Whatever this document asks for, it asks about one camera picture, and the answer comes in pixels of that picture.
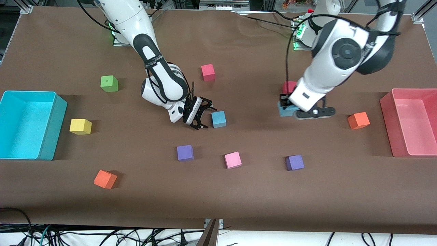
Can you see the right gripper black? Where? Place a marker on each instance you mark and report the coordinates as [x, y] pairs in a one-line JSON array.
[[197, 111]]

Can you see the light blue foam cube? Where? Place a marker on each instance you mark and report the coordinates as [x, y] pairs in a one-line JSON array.
[[285, 112], [219, 119]]

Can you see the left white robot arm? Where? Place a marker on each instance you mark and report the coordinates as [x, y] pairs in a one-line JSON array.
[[341, 51]]

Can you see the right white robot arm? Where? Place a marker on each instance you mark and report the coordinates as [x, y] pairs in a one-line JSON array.
[[129, 17]]

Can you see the red foam cube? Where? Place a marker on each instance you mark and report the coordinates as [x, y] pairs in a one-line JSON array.
[[208, 72], [288, 87]]

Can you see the purple foam cube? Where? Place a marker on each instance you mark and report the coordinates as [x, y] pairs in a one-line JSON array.
[[185, 153], [295, 162]]

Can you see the pink foam cube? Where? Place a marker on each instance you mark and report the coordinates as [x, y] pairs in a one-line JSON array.
[[233, 160]]

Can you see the orange foam cube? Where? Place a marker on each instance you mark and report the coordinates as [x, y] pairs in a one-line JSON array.
[[105, 179], [358, 120]]

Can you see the brown table cover sheet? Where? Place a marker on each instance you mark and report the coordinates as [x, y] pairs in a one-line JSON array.
[[239, 198]]

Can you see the green foam cube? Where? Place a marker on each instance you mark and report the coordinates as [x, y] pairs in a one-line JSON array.
[[109, 84]]

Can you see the dark slanted beam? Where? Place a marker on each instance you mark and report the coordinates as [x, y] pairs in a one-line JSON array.
[[209, 235]]

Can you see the yellow foam cube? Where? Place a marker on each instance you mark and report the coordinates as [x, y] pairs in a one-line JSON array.
[[80, 126]]

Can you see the pink plastic bin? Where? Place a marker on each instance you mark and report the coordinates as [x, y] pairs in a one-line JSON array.
[[414, 126]]

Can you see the cyan plastic bin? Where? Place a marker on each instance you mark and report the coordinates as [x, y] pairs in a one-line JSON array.
[[20, 126]]

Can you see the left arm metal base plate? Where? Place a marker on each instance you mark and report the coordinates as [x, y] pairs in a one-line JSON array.
[[300, 48]]

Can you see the grey metal bracket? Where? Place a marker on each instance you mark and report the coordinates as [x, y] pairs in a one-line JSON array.
[[221, 223]]

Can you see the aluminium corner bracket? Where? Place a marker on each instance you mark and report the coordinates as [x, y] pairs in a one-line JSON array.
[[27, 8]]

